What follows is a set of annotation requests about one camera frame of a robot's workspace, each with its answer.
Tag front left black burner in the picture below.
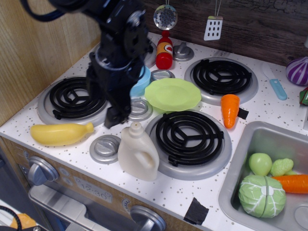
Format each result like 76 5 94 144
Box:
38 76 110 127

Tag left oven dial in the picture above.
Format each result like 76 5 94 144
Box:
28 156 59 186

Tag silver knob back centre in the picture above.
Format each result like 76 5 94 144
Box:
173 42 194 62

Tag white slotted spatula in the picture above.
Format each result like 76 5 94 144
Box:
204 0 223 41

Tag green toy apple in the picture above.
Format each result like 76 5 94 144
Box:
248 153 272 176

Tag green toy cabbage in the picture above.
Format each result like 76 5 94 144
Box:
238 175 286 218

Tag silver toy sink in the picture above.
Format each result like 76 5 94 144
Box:
218 121 308 231

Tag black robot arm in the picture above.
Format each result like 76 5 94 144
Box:
21 0 150 128

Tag oven door handle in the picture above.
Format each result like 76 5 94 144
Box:
29 185 94 231

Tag blue handled toy knife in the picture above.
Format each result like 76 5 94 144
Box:
261 63 287 101

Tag orange toy carrot in sink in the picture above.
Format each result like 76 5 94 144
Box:
272 174 308 194

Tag orange toy carrot on counter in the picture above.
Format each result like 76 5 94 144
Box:
220 94 240 128

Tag silver knob behind plate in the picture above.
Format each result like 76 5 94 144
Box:
150 69 175 83

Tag yellow toy banana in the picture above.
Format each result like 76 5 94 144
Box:
30 123 94 146

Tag light green toy broccoli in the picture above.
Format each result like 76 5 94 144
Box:
270 158 297 177

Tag silver knob front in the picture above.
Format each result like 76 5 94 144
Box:
89 135 121 164

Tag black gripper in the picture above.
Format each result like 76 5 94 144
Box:
86 52 144 128

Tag black burner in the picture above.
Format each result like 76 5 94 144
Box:
145 111 232 180
38 76 110 127
93 39 157 69
184 58 258 106

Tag green red toy can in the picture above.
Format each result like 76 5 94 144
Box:
299 87 308 106

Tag white toy detergent bottle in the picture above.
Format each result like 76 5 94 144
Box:
118 122 159 181

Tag black tape patch front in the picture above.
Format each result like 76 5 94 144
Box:
184 197 209 225

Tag back right black burner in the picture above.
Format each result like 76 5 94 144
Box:
184 58 258 106

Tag red toy ketchup bottle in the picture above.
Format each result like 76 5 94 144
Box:
155 30 173 69

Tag black tape patch by carrot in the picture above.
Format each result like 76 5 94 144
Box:
237 108 249 120

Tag oven dial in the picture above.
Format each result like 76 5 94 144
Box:
130 205 167 231
28 156 59 186

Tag purple toy onion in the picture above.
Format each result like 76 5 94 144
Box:
286 57 308 86

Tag silver perforated ladle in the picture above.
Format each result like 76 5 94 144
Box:
153 0 178 31

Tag orange yellow object bottom left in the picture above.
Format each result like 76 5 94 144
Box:
10 213 37 229

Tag front right black burner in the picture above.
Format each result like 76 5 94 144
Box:
145 111 232 180

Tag right oven dial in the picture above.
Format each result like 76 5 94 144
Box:
130 205 167 231

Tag blue plastic bowl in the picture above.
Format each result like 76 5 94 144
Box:
130 66 151 97

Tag back left black burner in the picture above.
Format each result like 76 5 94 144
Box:
93 39 157 69

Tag green plastic plate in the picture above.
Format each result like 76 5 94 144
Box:
144 78 202 112

